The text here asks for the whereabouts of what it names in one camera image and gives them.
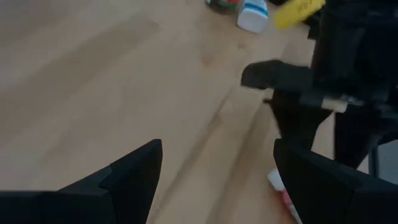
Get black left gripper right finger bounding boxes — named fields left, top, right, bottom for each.
left=274, top=139, right=398, bottom=224

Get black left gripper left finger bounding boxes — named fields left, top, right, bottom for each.
left=0, top=139, right=164, bottom=224

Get yellow cable tag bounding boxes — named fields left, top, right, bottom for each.
left=274, top=0, right=326, bottom=31

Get multivitamin gummies bottle white cap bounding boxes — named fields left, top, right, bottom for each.
left=205, top=0, right=242, bottom=9

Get pink medicine bottle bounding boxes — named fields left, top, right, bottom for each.
left=267, top=167, right=304, bottom=224

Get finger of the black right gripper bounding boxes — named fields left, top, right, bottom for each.
left=335, top=112, right=382, bottom=169
left=270, top=95, right=333, bottom=149

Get small white bottle blue label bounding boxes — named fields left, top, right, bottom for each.
left=236, top=0, right=270, bottom=34

